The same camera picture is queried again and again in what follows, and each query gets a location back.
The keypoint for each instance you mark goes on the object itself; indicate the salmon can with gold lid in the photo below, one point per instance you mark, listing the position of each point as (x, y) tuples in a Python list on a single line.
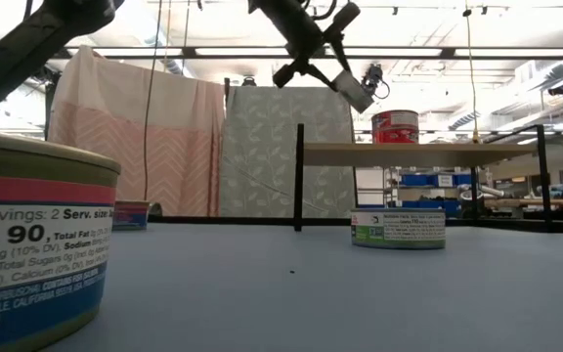
[(131, 217)]

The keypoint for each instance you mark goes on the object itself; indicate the black spotlight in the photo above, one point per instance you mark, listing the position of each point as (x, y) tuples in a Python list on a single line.
[(559, 89)]

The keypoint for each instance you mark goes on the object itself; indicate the black table frame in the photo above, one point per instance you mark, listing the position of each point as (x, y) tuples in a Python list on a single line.
[(223, 220)]

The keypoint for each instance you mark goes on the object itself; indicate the black rig frame beam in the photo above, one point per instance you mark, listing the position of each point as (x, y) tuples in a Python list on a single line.
[(242, 52)]

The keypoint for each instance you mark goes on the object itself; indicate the pink chevron cloth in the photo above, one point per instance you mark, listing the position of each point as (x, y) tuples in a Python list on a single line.
[(164, 146)]

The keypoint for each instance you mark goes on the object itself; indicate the green leaf pattern cloth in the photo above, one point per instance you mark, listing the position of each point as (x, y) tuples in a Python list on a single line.
[(257, 146)]

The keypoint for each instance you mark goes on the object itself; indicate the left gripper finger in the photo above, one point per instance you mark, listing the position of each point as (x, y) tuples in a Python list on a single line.
[(342, 54), (323, 77)]

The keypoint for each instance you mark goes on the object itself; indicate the wooden workbench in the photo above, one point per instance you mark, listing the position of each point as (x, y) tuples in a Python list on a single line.
[(531, 202)]

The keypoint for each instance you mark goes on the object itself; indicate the blue storage bin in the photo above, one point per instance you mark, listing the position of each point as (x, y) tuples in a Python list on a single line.
[(370, 206), (452, 207), (462, 180), (413, 180)]

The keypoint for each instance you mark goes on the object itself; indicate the black rig camera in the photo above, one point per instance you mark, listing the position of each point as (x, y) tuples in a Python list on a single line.
[(378, 80)]

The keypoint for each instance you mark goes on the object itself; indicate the white storage rack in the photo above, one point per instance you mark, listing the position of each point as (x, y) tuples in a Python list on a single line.
[(369, 178)]

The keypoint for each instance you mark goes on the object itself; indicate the red label seafood can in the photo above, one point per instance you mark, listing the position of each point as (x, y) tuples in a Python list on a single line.
[(394, 118), (394, 136)]

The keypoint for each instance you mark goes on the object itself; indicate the small black dome lamp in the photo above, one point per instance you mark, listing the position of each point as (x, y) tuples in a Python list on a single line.
[(248, 81)]

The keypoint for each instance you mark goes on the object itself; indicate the blue table mat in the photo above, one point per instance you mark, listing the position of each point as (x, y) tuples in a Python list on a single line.
[(311, 303)]

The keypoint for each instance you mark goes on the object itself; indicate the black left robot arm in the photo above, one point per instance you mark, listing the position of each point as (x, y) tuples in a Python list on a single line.
[(27, 58)]

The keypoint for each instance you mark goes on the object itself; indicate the black tripod light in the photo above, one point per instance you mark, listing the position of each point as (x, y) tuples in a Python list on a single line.
[(49, 112)]

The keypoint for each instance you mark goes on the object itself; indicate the wooden shelf with black legs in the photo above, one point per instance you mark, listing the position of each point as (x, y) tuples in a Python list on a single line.
[(408, 155)]

